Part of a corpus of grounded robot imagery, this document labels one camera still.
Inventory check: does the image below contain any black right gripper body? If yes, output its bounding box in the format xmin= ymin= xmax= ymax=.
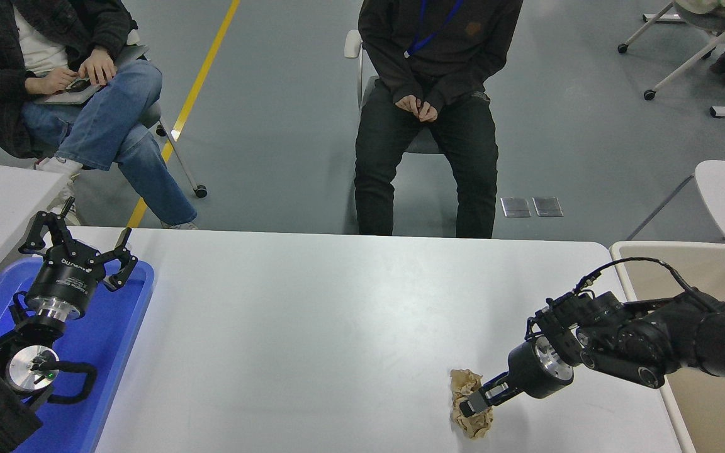
xmin=507 ymin=338 xmax=575 ymax=400

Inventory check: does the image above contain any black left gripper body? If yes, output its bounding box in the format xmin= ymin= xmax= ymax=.
xmin=26 ymin=242 xmax=106 ymax=311

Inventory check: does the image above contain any tan paper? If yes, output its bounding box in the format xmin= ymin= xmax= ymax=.
xmin=449 ymin=369 xmax=495 ymax=440

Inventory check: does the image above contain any blue plastic tray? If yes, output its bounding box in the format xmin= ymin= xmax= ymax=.
xmin=0 ymin=257 xmax=155 ymax=453

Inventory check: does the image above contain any grey office chair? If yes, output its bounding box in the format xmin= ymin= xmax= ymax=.
xmin=125 ymin=28 xmax=208 ymax=199
xmin=344 ymin=29 xmax=502 ymax=155
xmin=617 ymin=0 xmax=725 ymax=103

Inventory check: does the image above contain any large pale bin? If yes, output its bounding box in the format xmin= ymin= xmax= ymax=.
xmin=609 ymin=240 xmax=725 ymax=453

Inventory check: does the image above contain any grey laptop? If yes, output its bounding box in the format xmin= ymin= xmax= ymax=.
xmin=34 ymin=44 xmax=149 ymax=105

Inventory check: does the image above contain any blue lanyard with badge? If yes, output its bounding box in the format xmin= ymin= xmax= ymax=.
xmin=403 ymin=0 xmax=465 ymax=59

